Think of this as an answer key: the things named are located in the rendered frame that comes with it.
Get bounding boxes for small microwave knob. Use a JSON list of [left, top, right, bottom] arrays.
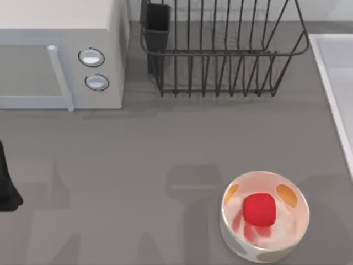
[[84, 73, 110, 91]]

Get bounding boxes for black cutlery holder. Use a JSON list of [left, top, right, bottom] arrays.
[[140, 0, 172, 75]]

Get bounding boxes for red apple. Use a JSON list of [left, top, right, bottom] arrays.
[[242, 193, 277, 227]]

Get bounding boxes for large microwave knob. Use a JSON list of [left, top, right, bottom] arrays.
[[78, 47, 105, 68]]

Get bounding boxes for pale microwave oven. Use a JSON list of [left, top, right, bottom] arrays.
[[0, 0, 130, 112]]

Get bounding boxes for white bowl with orange spots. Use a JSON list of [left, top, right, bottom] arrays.
[[220, 171, 311, 263]]

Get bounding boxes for microwave door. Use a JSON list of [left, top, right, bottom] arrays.
[[0, 45, 73, 109]]

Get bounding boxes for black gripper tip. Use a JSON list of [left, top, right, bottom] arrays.
[[0, 140, 24, 213]]

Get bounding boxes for black wire dish rack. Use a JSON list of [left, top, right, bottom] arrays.
[[139, 0, 309, 98]]

